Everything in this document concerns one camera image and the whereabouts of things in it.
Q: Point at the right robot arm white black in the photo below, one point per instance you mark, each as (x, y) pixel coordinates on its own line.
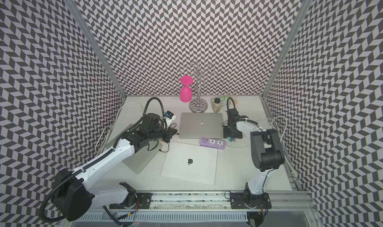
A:
(266, 153)

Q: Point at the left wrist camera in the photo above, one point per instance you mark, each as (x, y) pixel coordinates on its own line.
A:
(169, 118)

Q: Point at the white closed laptop front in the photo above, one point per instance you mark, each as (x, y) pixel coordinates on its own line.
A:
(190, 163)

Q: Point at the spice jar black lid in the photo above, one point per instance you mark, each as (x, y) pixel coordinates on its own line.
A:
(216, 105)

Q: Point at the grey closed laptop centre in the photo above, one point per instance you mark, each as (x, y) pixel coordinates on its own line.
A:
(198, 125)

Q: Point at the pink plastic wine glass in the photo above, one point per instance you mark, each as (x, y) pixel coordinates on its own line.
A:
(186, 92)

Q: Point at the chrome glass holder stand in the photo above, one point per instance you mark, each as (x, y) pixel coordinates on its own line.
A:
(198, 73)

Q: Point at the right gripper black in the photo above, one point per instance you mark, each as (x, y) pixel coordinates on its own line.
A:
(226, 134)

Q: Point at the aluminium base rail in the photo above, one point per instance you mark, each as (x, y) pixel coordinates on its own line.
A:
(295, 201)

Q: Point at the purple power strip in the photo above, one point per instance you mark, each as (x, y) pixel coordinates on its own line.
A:
(212, 143)

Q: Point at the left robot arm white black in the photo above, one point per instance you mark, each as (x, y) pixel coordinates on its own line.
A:
(73, 192)

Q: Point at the silver closed laptop left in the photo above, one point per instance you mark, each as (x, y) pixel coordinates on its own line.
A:
(140, 159)

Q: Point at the green snack packet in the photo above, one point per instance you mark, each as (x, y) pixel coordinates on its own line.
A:
(223, 99)

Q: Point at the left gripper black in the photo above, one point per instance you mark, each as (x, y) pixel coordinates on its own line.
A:
(170, 132)

